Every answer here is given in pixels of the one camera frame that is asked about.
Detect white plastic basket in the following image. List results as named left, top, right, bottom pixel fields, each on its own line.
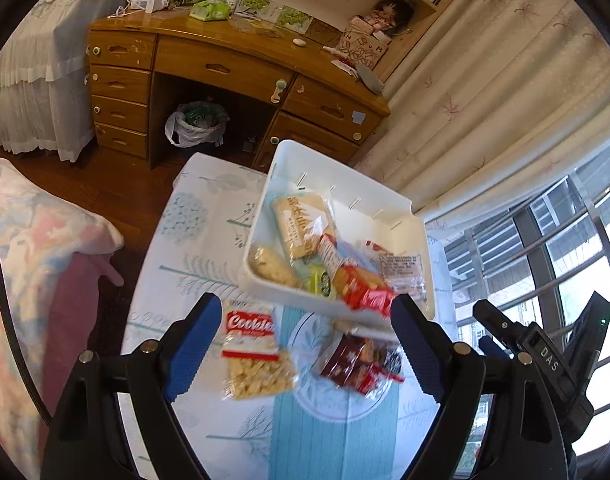
left=237, top=139, right=438, bottom=338

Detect green tissue pack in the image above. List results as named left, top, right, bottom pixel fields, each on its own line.
left=190, top=0, right=230, bottom=22

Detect wooden desk with drawers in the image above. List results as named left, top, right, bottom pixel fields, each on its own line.
left=86, top=0, right=390, bottom=171

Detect dark haired doll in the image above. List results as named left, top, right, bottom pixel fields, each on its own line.
left=367, top=0, right=416, bottom=36

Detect grey oval pad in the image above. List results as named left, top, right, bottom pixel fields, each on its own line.
left=357, top=62, right=386, bottom=95

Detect dark red snack packet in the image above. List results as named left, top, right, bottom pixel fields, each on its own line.
left=319, top=332, right=368, bottom=387

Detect cream curtain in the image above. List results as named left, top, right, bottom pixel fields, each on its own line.
left=355, top=0, right=610, bottom=231

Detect white lace cover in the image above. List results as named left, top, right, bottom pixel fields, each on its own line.
left=0, top=0, right=136, bottom=163

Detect window with metal guard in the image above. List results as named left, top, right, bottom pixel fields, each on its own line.
left=442, top=170, right=610, bottom=480

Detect clear packet with dark print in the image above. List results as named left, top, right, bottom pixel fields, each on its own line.
left=370, top=242, right=430, bottom=306

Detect mountain print bread packet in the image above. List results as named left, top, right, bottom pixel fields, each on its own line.
left=271, top=191, right=338, bottom=261

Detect printed cardboard box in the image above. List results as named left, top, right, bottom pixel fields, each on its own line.
left=337, top=30, right=388, bottom=68

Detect red white cookie packet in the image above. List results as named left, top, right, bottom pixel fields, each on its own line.
left=220, top=300, right=300, bottom=402

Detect small green snack packet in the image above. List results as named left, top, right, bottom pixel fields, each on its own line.
left=307, top=265, right=338, bottom=301

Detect black cable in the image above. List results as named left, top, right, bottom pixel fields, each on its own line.
left=0, top=220, right=53, bottom=426

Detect bin with white bag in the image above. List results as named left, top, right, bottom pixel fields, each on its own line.
left=165, top=101, right=230, bottom=148

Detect red biscuit packet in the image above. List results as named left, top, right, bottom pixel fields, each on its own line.
left=317, top=234, right=398, bottom=313

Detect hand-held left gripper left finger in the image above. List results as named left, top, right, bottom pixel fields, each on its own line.
left=37, top=292, right=223, bottom=480

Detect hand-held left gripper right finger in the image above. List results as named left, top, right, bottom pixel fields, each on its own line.
left=391, top=292, right=576, bottom=480

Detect mauve bed sheet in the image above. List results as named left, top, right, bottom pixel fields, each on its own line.
left=37, top=252, right=126, bottom=461

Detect floral pastel blanket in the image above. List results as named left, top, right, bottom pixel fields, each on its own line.
left=0, top=156, right=126, bottom=480

